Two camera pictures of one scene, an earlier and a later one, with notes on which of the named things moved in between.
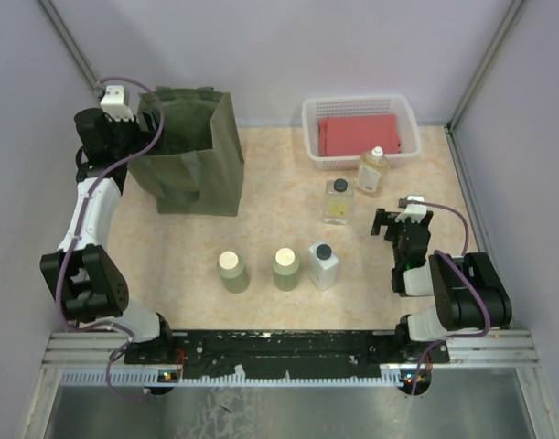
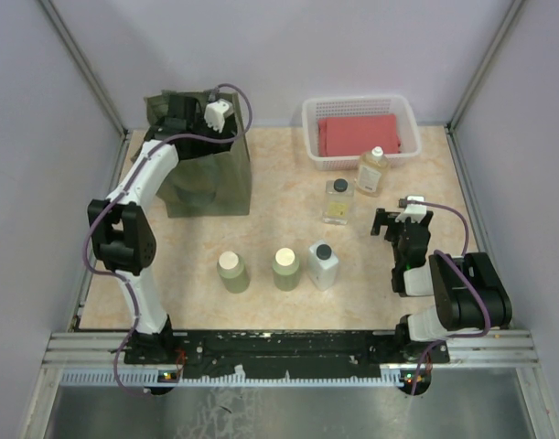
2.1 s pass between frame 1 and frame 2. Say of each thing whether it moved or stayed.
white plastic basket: stayed
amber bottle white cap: stayed
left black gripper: moved
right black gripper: stayed
